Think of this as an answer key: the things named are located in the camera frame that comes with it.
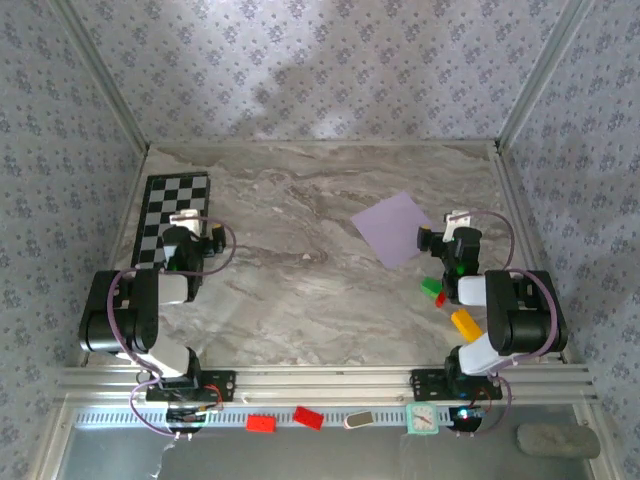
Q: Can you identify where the mint green clock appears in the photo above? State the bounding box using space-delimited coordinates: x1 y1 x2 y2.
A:
404 402 440 436

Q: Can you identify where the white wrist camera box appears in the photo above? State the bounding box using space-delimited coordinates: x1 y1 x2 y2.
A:
443 209 475 242
168 209 202 236

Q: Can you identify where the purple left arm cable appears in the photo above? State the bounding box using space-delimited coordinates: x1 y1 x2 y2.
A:
108 215 237 442

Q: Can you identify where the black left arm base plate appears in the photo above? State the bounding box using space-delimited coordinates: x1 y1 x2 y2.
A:
145 369 237 404

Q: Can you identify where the purple paper sheet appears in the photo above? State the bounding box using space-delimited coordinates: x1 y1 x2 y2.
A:
349 191 434 271

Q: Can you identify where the silver oval object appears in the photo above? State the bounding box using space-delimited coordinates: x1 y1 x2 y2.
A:
343 409 374 430

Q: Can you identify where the aluminium mounting rail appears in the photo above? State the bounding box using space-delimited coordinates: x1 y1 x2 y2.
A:
54 364 599 406

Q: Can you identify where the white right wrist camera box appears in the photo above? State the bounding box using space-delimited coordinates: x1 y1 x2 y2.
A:
443 209 475 242

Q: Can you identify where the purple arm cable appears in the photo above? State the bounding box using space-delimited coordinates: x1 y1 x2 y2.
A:
447 208 560 442
108 215 237 442

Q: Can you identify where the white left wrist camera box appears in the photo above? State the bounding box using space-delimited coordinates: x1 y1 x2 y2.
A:
168 209 202 236

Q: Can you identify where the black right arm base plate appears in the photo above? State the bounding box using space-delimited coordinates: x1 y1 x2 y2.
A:
410 368 504 401

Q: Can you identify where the black and grey checkerboard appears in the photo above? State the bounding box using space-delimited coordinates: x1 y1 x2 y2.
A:
128 172 211 281

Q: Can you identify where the perforated metal strip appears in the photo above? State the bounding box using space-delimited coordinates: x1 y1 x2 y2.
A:
72 405 494 429

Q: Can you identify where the clear tape strip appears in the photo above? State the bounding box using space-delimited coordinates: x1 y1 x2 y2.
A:
148 439 177 480

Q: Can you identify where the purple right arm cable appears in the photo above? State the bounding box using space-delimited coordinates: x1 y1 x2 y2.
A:
447 208 560 442

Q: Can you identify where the aluminium frame post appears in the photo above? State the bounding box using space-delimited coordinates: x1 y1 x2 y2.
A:
494 0 596 151
49 0 151 154

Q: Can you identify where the grey stone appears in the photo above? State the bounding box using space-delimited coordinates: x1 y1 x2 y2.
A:
516 423 601 459

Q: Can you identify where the red toy brick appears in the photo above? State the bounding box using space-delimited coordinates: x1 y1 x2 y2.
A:
245 414 277 434
292 405 325 431

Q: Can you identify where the green toy block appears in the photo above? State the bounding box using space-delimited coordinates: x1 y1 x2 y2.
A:
419 276 445 300

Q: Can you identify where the yellow toy block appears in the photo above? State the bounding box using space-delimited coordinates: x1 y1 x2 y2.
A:
449 308 485 344

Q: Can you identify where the aluminium side rail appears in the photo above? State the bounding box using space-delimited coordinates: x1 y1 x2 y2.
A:
492 144 571 364
77 143 151 367

